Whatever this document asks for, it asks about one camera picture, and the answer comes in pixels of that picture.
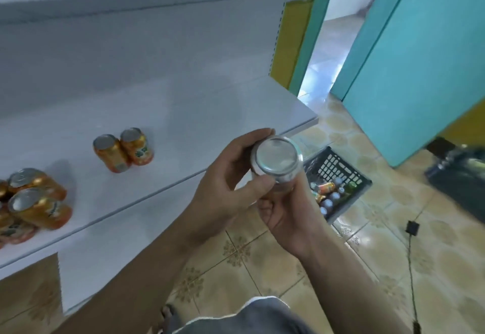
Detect teal cabinet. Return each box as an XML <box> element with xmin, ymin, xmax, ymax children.
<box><xmin>331</xmin><ymin>0</ymin><xmax>485</xmax><ymax>168</ymax></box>

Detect group of orange cans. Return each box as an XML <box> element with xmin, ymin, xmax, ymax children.
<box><xmin>0</xmin><ymin>167</ymin><xmax>74</xmax><ymax>249</ymax></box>

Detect person's right forearm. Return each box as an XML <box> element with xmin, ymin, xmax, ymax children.
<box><xmin>292</xmin><ymin>231</ymin><xmax>414</xmax><ymax>334</ymax></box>

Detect person's grey shirt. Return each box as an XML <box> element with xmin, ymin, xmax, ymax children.
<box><xmin>170</xmin><ymin>296</ymin><xmax>315</xmax><ymax>334</ymax></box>

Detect person's right hand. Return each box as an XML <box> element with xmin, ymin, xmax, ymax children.
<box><xmin>256</xmin><ymin>171</ymin><xmax>334</xmax><ymax>263</ymax></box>

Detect black box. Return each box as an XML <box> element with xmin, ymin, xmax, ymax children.
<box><xmin>424</xmin><ymin>145</ymin><xmax>485</xmax><ymax>225</ymax></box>

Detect drinks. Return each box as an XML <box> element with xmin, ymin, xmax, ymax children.
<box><xmin>318</xmin><ymin>189</ymin><xmax>346</xmax><ymax>217</ymax></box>

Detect black cable with adapter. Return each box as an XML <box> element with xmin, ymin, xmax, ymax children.
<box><xmin>404</xmin><ymin>220</ymin><xmax>424</xmax><ymax>327</ymax></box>

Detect person's left forearm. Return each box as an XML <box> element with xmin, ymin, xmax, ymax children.
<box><xmin>53</xmin><ymin>216</ymin><xmax>221</xmax><ymax>334</ymax></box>

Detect grey plastic crate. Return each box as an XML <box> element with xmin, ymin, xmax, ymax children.
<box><xmin>303</xmin><ymin>145</ymin><xmax>374</xmax><ymax>221</ymax></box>

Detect person's left hand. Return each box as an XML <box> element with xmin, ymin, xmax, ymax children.
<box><xmin>185</xmin><ymin>127</ymin><xmax>277</xmax><ymax>246</ymax></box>

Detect white metal shelf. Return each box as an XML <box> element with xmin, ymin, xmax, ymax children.
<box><xmin>0</xmin><ymin>0</ymin><xmax>403</xmax><ymax>316</ymax></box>

